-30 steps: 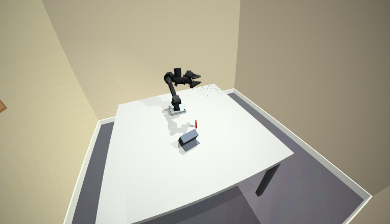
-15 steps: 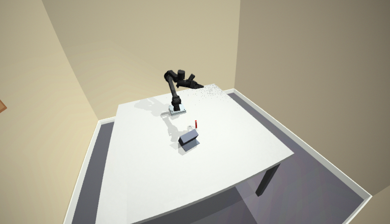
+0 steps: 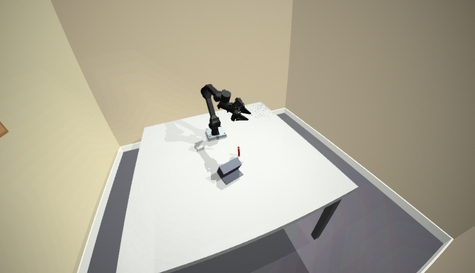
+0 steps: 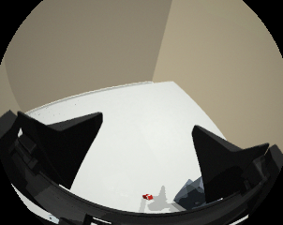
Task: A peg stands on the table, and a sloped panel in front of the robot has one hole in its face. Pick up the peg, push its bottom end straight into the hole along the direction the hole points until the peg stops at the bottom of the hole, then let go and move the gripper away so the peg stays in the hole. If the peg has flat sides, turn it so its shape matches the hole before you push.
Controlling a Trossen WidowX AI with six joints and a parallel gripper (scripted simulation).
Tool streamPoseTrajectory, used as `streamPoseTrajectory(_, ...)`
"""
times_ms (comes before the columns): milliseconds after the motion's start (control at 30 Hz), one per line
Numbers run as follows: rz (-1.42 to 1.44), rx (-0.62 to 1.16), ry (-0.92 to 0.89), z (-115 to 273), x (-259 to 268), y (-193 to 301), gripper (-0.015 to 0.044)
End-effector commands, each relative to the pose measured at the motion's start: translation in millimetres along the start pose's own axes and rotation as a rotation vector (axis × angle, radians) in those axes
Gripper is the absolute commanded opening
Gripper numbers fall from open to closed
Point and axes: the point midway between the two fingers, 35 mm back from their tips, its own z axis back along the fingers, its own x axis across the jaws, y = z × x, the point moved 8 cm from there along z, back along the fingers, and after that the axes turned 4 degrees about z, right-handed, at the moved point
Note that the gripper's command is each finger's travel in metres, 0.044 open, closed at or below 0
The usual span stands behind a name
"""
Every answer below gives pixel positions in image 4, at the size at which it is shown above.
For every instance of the grey sloped panel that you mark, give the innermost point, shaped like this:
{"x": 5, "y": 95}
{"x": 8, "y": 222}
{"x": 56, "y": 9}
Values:
{"x": 192, "y": 195}

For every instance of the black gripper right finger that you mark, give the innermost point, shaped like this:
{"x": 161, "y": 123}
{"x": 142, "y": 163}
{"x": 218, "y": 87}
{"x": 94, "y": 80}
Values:
{"x": 221, "y": 162}

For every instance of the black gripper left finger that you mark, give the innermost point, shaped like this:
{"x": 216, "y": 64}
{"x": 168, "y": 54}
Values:
{"x": 64, "y": 145}

